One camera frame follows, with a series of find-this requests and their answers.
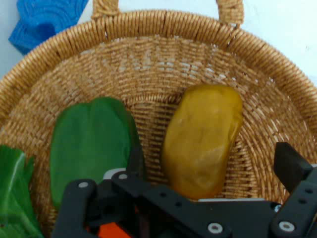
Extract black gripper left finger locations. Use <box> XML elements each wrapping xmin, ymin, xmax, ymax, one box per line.
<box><xmin>51</xmin><ymin>146</ymin><xmax>235</xmax><ymax>238</ymax></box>

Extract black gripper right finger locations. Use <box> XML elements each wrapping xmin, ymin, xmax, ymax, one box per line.
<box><xmin>269</xmin><ymin>142</ymin><xmax>317</xmax><ymax>238</ymax></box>

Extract orange carrot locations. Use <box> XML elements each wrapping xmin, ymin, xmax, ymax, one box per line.
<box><xmin>98</xmin><ymin>222</ymin><xmax>131</xmax><ymax>238</ymax></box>

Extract green bell pepper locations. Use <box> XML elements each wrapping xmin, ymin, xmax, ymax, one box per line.
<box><xmin>49</xmin><ymin>97</ymin><xmax>147</xmax><ymax>211</ymax></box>

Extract green leafy vegetable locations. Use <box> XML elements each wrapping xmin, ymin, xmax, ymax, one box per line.
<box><xmin>0</xmin><ymin>145</ymin><xmax>44</xmax><ymax>238</ymax></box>

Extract yellow-brown potato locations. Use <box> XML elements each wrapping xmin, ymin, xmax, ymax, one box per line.
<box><xmin>160</xmin><ymin>84</ymin><xmax>243</xmax><ymax>201</ymax></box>

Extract blue foam mat piece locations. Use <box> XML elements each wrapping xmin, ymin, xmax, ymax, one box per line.
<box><xmin>8</xmin><ymin>0</ymin><xmax>89</xmax><ymax>56</ymax></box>

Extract woven wicker basket with handles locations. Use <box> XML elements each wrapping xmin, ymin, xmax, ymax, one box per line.
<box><xmin>0</xmin><ymin>0</ymin><xmax>317</xmax><ymax>238</ymax></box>

